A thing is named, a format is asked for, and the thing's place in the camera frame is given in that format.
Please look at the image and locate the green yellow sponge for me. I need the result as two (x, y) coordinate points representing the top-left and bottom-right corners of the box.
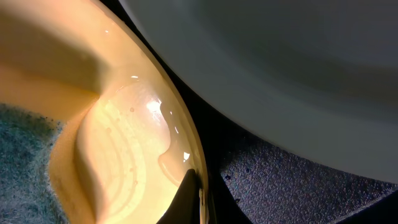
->
(1, 103), (69, 224)

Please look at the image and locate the black round tray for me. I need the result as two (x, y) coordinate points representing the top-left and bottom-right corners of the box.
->
(105, 1), (397, 223)

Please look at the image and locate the yellow plate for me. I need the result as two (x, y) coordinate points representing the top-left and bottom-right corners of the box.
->
(1, 0), (210, 223)

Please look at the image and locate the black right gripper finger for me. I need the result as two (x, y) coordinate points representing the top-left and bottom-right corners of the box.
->
(157, 169), (200, 224)

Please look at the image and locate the mint green plate right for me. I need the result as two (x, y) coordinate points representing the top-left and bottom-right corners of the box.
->
(121, 0), (397, 183)

